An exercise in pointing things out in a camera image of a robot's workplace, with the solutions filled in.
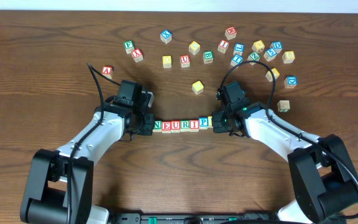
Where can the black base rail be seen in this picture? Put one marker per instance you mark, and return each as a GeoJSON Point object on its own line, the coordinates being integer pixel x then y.
{"type": "Point", "coordinates": [136, 218]}

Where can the blue X wooden block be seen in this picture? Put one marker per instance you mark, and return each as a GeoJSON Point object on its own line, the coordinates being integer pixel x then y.
{"type": "Point", "coordinates": [166, 36]}

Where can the red E wooden block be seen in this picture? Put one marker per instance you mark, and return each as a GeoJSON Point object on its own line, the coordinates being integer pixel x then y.
{"type": "Point", "coordinates": [166, 127]}

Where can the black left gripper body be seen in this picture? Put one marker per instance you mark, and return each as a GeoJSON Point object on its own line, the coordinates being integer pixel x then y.
{"type": "Point", "coordinates": [148, 124]}

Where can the yellow O wooden block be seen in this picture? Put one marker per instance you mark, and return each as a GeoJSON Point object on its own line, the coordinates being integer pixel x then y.
{"type": "Point", "coordinates": [167, 61]}

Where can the green R wooden block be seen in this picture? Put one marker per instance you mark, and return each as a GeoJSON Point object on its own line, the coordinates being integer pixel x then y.
{"type": "Point", "coordinates": [184, 125]}

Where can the blue 5 wooden block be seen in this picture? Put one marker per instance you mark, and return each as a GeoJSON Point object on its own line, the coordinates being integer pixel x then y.
{"type": "Point", "coordinates": [270, 54]}

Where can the red H wooden block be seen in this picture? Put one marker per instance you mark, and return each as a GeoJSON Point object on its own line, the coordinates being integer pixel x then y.
{"type": "Point", "coordinates": [230, 33]}

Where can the blue D block near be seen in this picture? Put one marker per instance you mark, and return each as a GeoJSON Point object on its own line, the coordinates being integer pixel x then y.
{"type": "Point", "coordinates": [290, 82]}

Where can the green N wooden block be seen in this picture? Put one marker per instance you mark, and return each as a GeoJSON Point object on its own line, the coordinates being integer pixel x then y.
{"type": "Point", "coordinates": [157, 126]}

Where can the yellow block lower middle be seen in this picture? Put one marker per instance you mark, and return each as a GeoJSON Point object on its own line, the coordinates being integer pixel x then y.
{"type": "Point", "coordinates": [197, 87]}

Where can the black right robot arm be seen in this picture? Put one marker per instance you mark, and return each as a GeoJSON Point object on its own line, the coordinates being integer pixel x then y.
{"type": "Point", "coordinates": [324, 179]}

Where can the blue D block far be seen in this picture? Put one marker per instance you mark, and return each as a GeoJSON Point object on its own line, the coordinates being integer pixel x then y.
{"type": "Point", "coordinates": [276, 46]}

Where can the blue L wooden block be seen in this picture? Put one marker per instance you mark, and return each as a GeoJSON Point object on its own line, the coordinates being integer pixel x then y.
{"type": "Point", "coordinates": [238, 49]}

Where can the green F wooden block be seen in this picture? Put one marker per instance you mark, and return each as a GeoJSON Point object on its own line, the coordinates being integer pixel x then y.
{"type": "Point", "coordinates": [129, 46]}

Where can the red i block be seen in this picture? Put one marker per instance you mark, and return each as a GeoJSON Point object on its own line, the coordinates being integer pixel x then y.
{"type": "Point", "coordinates": [194, 125]}
{"type": "Point", "coordinates": [223, 46]}

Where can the green B wooden block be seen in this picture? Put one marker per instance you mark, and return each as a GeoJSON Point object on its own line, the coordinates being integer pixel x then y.
{"type": "Point", "coordinates": [208, 56]}

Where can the yellow S wooden block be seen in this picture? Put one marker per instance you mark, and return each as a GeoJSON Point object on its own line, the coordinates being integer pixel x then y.
{"type": "Point", "coordinates": [210, 122]}

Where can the yellow block near Z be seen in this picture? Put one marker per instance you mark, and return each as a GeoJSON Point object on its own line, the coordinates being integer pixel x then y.
{"type": "Point", "coordinates": [258, 46]}

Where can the red X wooden block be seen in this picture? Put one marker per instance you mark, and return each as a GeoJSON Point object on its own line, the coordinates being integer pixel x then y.
{"type": "Point", "coordinates": [137, 55]}

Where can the green Z wooden block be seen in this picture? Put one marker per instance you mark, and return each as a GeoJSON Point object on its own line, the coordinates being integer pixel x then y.
{"type": "Point", "coordinates": [254, 56]}

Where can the blue d block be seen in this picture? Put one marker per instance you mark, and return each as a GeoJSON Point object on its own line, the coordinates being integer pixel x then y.
{"type": "Point", "coordinates": [276, 46]}
{"type": "Point", "coordinates": [290, 82]}

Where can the yellow block upper middle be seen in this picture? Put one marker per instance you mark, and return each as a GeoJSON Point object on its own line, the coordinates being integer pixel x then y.
{"type": "Point", "coordinates": [194, 47]}

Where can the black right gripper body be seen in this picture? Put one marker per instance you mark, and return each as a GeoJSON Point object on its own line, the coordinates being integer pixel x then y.
{"type": "Point", "coordinates": [218, 123]}

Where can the red u block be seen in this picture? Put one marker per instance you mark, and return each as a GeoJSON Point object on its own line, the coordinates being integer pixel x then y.
{"type": "Point", "coordinates": [175, 126]}
{"type": "Point", "coordinates": [185, 61]}

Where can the yellow 8 wooden block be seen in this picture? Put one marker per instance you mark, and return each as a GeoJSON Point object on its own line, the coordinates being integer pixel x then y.
{"type": "Point", "coordinates": [288, 57]}

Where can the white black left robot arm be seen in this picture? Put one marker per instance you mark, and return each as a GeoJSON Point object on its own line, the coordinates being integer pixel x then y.
{"type": "Point", "coordinates": [59, 186]}

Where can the blue T wooden block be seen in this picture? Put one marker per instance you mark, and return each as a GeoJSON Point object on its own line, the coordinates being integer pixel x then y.
{"type": "Point", "coordinates": [236, 59]}

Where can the blue P wooden block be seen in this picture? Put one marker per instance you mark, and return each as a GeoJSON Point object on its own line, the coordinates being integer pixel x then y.
{"type": "Point", "coordinates": [203, 123]}

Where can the red A wooden block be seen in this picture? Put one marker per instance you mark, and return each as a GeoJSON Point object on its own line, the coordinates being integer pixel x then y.
{"type": "Point", "coordinates": [108, 71]}

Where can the yellow block with picture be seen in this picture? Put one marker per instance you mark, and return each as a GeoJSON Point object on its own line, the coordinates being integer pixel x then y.
{"type": "Point", "coordinates": [274, 73]}

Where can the green 7 wooden block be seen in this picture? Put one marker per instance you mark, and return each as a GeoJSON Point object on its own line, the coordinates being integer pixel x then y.
{"type": "Point", "coordinates": [283, 106]}

